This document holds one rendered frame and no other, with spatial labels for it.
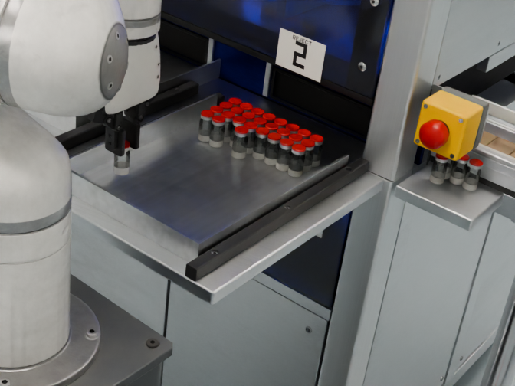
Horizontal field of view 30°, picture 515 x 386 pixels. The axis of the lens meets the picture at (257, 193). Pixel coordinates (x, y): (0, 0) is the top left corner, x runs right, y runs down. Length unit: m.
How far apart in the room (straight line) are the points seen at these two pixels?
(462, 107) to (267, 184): 0.30
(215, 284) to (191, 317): 0.69
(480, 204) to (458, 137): 0.14
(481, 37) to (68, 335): 0.80
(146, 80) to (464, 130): 0.44
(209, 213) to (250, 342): 0.53
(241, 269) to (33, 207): 0.35
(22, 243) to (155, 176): 0.45
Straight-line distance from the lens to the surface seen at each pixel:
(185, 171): 1.40
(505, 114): 1.56
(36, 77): 0.86
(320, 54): 1.45
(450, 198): 1.45
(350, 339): 1.63
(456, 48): 1.47
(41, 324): 1.04
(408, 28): 1.36
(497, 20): 1.59
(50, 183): 0.95
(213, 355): 1.88
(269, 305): 1.71
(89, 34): 0.85
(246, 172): 1.41
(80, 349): 1.10
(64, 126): 1.49
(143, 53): 1.25
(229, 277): 1.20
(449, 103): 1.38
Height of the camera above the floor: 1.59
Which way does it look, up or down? 31 degrees down
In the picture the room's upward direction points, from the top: 8 degrees clockwise
